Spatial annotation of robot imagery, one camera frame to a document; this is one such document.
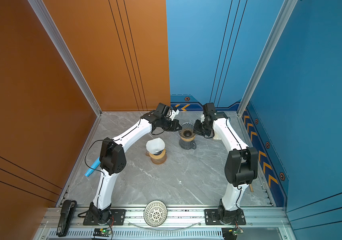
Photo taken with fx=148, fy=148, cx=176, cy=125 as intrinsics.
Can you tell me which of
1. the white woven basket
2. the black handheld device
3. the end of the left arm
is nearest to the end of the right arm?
the end of the left arm

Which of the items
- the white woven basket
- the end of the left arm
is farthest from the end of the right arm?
the white woven basket

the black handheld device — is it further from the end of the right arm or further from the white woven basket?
the end of the right arm

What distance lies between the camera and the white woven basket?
723mm

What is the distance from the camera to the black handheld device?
69cm
